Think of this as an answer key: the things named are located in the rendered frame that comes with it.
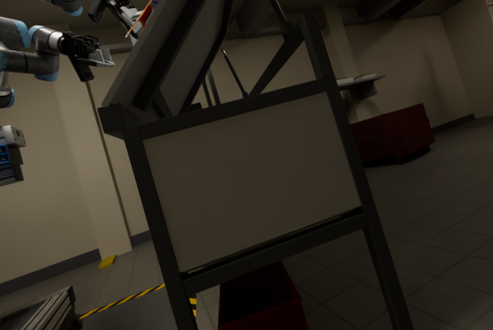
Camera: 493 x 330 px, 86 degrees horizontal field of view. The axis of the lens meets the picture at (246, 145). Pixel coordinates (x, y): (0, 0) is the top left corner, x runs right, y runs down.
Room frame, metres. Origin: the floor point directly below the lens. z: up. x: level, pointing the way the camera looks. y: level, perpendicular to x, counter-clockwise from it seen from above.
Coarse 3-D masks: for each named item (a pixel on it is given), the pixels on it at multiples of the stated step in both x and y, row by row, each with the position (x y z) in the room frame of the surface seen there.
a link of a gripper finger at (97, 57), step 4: (96, 52) 0.90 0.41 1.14; (100, 52) 0.89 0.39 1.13; (92, 56) 0.91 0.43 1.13; (96, 56) 0.91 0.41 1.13; (100, 56) 0.90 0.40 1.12; (92, 60) 0.91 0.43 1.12; (96, 60) 0.91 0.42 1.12; (100, 60) 0.91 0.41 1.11; (100, 64) 0.91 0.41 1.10; (104, 64) 0.91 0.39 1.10; (108, 64) 0.92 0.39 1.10
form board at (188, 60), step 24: (168, 0) 0.69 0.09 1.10; (216, 0) 1.22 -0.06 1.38; (168, 24) 0.77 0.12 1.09; (216, 24) 1.50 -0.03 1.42; (144, 48) 0.68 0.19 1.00; (192, 48) 1.20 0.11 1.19; (120, 72) 0.65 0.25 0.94; (144, 72) 0.76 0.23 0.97; (168, 72) 1.00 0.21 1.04; (192, 72) 1.47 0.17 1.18; (120, 96) 0.68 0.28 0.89; (168, 96) 1.18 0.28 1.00; (144, 120) 0.99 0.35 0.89
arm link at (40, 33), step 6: (30, 30) 0.95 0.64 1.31; (36, 30) 0.94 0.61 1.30; (42, 30) 0.94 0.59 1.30; (48, 30) 0.94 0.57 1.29; (54, 30) 0.96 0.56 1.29; (30, 36) 0.95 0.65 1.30; (36, 36) 0.94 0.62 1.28; (42, 36) 0.94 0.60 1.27; (48, 36) 0.93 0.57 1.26; (36, 42) 0.95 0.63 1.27; (42, 42) 0.94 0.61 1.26; (48, 42) 0.93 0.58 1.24; (36, 48) 0.96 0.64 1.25; (42, 48) 0.95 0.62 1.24; (48, 48) 0.96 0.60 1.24
